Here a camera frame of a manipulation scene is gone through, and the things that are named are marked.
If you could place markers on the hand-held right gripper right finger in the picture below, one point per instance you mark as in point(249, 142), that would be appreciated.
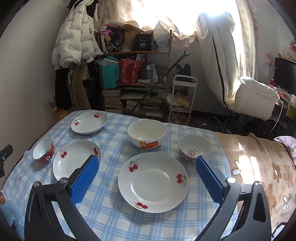
point(210, 180)

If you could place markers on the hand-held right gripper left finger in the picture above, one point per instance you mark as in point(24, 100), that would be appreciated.
point(85, 180)

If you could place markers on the small red patterned bowl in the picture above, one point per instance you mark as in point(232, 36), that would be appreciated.
point(41, 149)

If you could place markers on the small red bowl with label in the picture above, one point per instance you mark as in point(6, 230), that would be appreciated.
point(192, 143)

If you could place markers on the large cherry print plate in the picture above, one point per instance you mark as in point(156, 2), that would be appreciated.
point(153, 185)

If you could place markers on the large white cartoon print bowl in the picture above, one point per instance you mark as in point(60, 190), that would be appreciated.
point(146, 132)

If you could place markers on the blue plaid cloth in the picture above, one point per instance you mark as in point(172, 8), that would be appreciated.
point(111, 220)

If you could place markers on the brown floral blanket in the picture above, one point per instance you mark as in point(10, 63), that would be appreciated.
point(259, 166)

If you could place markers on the black tripod stand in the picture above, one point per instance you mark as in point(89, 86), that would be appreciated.
point(223, 122)

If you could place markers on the light blue fleecy towel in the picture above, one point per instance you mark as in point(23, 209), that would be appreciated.
point(10, 220)

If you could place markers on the stack of books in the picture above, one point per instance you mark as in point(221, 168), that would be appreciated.
point(113, 102)

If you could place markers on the pink pillow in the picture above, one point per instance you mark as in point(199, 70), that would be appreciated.
point(288, 144)

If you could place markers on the yellow box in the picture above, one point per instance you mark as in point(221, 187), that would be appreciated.
point(182, 98)

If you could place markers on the black garment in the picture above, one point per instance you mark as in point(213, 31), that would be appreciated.
point(63, 90)

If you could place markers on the white trolley cart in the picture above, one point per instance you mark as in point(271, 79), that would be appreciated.
point(194, 92)

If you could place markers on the beige pants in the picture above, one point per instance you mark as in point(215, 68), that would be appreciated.
point(81, 90)

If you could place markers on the cream padded coat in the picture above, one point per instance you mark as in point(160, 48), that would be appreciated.
point(254, 99)

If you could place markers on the desk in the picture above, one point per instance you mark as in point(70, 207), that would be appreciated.
point(289, 109)

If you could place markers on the teal bag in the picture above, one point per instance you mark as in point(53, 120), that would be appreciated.
point(110, 75)

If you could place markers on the green pole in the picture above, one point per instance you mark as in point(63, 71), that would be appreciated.
point(161, 76)

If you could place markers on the red gift bag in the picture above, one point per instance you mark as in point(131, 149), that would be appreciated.
point(129, 71)

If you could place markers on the row of cosmetic bottles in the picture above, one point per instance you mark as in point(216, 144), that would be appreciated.
point(153, 73)

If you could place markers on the black monitor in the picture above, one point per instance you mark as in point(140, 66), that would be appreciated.
point(285, 74)

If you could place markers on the pink headphones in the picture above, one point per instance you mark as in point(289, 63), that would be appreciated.
point(268, 59)

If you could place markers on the white puffer jacket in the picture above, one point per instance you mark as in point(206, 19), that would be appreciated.
point(74, 34)

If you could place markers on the wooden shelf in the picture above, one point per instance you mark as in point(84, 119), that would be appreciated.
point(138, 52)

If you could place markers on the patterned tote bag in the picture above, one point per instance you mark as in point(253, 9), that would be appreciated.
point(111, 39)

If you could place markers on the black box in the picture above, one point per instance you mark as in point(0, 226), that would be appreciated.
point(143, 42)

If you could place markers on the floral curtain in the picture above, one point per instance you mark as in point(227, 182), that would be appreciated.
point(247, 34)

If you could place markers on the white plastic bag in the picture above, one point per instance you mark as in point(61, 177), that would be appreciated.
point(161, 37)

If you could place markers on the straw hat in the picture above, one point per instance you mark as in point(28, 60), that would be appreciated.
point(133, 25)

